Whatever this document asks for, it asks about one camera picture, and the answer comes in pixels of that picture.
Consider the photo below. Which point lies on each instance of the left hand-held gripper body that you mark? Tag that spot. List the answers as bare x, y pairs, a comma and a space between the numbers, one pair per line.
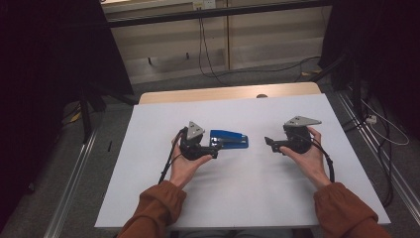
193, 145

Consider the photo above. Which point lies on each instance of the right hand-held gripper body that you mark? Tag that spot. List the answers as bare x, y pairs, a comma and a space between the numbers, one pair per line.
297, 140

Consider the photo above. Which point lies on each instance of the blue stapler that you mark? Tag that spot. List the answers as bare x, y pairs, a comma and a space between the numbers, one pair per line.
231, 139

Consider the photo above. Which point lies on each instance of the person's right hand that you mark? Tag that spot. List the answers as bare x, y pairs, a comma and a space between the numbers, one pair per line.
308, 162

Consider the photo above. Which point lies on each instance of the person's left hand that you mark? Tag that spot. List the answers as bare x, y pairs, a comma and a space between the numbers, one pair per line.
185, 168

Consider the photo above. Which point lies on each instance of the wooden table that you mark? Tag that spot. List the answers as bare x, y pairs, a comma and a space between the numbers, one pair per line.
214, 94

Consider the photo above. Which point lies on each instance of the white power adapter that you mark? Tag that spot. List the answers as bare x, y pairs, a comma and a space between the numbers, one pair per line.
371, 119

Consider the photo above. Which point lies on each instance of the black pen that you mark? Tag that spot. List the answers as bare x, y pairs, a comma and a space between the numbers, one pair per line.
109, 146

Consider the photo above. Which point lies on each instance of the long beige desk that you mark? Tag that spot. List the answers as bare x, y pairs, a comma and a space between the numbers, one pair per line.
264, 36

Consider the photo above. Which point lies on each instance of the black metal stand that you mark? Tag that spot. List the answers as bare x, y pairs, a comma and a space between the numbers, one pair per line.
92, 105

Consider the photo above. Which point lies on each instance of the black curtain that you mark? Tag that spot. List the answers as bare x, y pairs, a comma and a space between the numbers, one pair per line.
49, 66
379, 49

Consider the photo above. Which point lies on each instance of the aluminium floor rail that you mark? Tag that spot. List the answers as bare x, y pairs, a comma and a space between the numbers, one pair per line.
71, 185
379, 158

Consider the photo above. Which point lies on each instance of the white wall socket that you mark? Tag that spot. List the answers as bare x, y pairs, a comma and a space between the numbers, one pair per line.
204, 4

